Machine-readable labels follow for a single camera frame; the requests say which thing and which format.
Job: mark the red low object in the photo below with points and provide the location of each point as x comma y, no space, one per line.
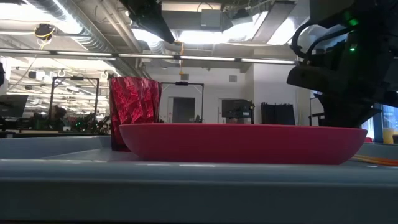
369,140

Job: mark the black partition panels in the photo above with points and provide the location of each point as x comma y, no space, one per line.
278,113

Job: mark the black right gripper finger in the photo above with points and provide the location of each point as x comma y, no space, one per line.
360,115
335,113

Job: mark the black wall monitor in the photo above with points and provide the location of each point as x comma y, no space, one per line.
236,109

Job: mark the yellow bin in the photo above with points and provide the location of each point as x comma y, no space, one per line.
388,137

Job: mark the blue-grey plastic tray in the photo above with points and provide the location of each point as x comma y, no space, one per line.
186,193

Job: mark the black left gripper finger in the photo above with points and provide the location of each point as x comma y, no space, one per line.
160,26

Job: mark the black rig frame with camera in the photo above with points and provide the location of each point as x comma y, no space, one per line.
182,83

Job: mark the person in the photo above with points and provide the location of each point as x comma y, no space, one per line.
59,113

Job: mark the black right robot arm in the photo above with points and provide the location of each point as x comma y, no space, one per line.
379,18

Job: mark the red round plate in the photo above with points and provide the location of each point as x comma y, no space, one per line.
242,143

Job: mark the dark computer monitor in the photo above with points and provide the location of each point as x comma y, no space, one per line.
12,105

